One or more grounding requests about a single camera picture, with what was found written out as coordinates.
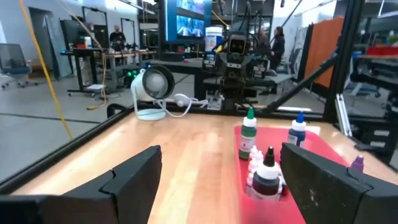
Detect black-capped food coloring bottle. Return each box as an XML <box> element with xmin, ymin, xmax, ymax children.
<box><xmin>250</xmin><ymin>146</ymin><xmax>283</xmax><ymax>202</ymax></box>

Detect green-capped food coloring bottle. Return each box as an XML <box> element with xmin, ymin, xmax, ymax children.
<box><xmin>238</xmin><ymin>107</ymin><xmax>257</xmax><ymax>161</ymax></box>

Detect yellow cable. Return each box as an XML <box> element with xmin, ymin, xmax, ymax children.
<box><xmin>18</xmin><ymin>0</ymin><xmax>74</xmax><ymax>140</ymax></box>

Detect silver metal bar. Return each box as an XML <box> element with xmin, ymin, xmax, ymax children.
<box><xmin>335</xmin><ymin>93</ymin><xmax>354</xmax><ymax>138</ymax></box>

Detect orange partition panel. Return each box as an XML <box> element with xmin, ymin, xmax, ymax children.
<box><xmin>303</xmin><ymin>15</ymin><xmax>345</xmax><ymax>90</ymax></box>

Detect white camera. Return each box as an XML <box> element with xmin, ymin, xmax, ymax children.
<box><xmin>130</xmin><ymin>64</ymin><xmax>175</xmax><ymax>121</ymax></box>

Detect black device green lights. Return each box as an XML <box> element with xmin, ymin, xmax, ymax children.
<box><xmin>123</xmin><ymin>63</ymin><xmax>141</xmax><ymax>88</ymax></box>

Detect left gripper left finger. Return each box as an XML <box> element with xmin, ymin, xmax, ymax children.
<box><xmin>0</xmin><ymin>144</ymin><xmax>163</xmax><ymax>224</ymax></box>

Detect grey office chair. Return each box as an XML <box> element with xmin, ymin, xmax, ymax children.
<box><xmin>0</xmin><ymin>42</ymin><xmax>38</xmax><ymax>91</ymax></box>

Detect purple-capped food coloring bottle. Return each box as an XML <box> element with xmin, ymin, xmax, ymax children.
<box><xmin>349</xmin><ymin>155</ymin><xmax>365</xmax><ymax>174</ymax></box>

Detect red storage bins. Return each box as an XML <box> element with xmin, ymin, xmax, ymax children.
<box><xmin>366</xmin><ymin>45</ymin><xmax>398</xmax><ymax>57</ymax></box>

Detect blue-capped food coloring bottle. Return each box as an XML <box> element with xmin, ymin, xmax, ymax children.
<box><xmin>287</xmin><ymin>111</ymin><xmax>307</xmax><ymax>147</ymax></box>

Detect dark storage shelf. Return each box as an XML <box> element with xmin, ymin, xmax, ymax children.
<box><xmin>348</xmin><ymin>0</ymin><xmax>398</xmax><ymax>162</ymax></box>

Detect person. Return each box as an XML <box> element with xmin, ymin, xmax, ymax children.
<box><xmin>270</xmin><ymin>26</ymin><xmax>286</xmax><ymax>71</ymax></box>
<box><xmin>108</xmin><ymin>24</ymin><xmax>127</xmax><ymax>50</ymax></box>
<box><xmin>256</xmin><ymin>27</ymin><xmax>271</xmax><ymax>54</ymax></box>

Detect large blue display screen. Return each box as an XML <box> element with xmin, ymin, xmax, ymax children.
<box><xmin>164</xmin><ymin>0</ymin><xmax>214</xmax><ymax>43</ymax></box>

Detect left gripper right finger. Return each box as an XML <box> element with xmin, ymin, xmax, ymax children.
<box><xmin>280</xmin><ymin>142</ymin><xmax>398</xmax><ymax>224</ymax></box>

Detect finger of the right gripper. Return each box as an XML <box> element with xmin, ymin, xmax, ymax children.
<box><xmin>239</xmin><ymin>63</ymin><xmax>251</xmax><ymax>82</ymax></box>
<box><xmin>220</xmin><ymin>63</ymin><xmax>231</xmax><ymax>82</ymax></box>

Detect white lamp cable with switch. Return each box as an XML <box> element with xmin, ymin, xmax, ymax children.
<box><xmin>157</xmin><ymin>93</ymin><xmax>215</xmax><ymax>118</ymax></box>

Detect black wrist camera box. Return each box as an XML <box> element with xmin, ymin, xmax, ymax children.
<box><xmin>228</xmin><ymin>30</ymin><xmax>250</xmax><ymax>57</ymax></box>

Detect red plastic tray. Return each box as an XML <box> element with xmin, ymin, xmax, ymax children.
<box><xmin>233</xmin><ymin>125</ymin><xmax>351</xmax><ymax>224</ymax></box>

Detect black aluminium frame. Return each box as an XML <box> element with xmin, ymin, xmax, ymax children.
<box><xmin>0</xmin><ymin>0</ymin><xmax>368</xmax><ymax>194</ymax></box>

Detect black desk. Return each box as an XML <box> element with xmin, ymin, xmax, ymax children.
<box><xmin>60</xmin><ymin>46</ymin><xmax>158</xmax><ymax>97</ymax></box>

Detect white plastic bucket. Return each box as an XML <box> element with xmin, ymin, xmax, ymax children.
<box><xmin>204</xmin><ymin>26</ymin><xmax>224</xmax><ymax>52</ymax></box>

